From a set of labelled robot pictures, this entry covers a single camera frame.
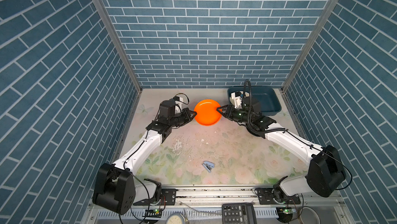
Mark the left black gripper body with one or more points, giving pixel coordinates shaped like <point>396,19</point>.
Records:
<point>178,119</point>

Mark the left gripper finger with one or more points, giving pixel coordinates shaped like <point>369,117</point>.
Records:
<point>189,114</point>
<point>187,121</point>

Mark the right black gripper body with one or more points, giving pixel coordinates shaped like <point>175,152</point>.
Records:
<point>239,115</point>

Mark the small orange plate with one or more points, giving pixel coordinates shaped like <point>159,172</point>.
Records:
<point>207,114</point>

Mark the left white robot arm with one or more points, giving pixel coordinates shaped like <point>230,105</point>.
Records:
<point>117,187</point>

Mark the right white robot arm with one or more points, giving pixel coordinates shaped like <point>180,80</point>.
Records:
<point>325,169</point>

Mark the teal plastic bin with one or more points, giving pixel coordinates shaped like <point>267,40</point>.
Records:
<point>267,97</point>

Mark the small blue stapler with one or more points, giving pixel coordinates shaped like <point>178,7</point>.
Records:
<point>209,166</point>

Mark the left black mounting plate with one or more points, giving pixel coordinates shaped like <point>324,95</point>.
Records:
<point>167,197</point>

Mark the black mounting plate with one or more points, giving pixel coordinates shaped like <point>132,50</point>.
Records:
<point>268,196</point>
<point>167,197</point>

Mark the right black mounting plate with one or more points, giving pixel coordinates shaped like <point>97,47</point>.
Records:
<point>268,196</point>

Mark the round white clock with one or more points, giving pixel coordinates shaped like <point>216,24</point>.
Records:
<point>176,218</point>

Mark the black calculator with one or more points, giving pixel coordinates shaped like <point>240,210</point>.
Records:
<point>238,213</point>

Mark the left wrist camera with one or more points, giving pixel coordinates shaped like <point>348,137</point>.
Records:
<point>181,99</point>

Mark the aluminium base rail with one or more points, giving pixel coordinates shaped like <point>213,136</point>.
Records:
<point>210,195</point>

